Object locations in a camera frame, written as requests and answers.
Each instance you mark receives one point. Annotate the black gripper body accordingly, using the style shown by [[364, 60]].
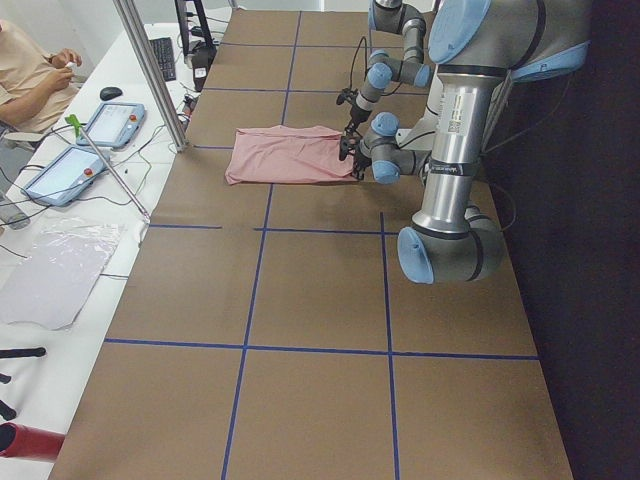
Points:
[[356, 109], [358, 161]]

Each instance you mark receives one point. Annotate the aluminium frame post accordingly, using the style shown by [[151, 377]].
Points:
[[134, 27]]

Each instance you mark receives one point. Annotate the far teach pendant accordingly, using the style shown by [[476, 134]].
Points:
[[114, 124]]

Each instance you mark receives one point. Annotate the pink Snoopy t-shirt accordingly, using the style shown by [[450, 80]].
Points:
[[286, 155]]

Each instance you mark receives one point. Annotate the black power box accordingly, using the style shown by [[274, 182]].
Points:
[[202, 57]]

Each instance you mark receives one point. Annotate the teach pendant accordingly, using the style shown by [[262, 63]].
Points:
[[65, 178], [114, 124]]

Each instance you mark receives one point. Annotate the black computer mouse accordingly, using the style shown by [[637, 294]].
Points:
[[110, 93]]

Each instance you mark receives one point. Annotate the near teach pendant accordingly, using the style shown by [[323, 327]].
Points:
[[65, 178]]

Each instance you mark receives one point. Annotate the seated person in beige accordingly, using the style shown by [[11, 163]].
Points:
[[36, 86]]

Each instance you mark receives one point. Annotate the white camera mast column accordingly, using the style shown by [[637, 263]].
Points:
[[421, 136]]

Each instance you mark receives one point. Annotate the metal rod with green clip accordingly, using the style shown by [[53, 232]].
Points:
[[81, 131]]

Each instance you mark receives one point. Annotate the red cylinder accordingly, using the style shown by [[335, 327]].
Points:
[[24, 442]]

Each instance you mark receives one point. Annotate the black keyboard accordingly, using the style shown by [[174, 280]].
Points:
[[164, 54]]

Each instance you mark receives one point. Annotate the black tripod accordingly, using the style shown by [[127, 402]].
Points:
[[7, 412]]

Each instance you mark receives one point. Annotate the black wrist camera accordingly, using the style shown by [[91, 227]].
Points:
[[347, 95], [348, 146]]

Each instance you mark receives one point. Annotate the clear plastic bag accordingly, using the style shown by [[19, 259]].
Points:
[[52, 285]]

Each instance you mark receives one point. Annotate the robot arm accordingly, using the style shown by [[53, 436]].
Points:
[[475, 49], [381, 69]]

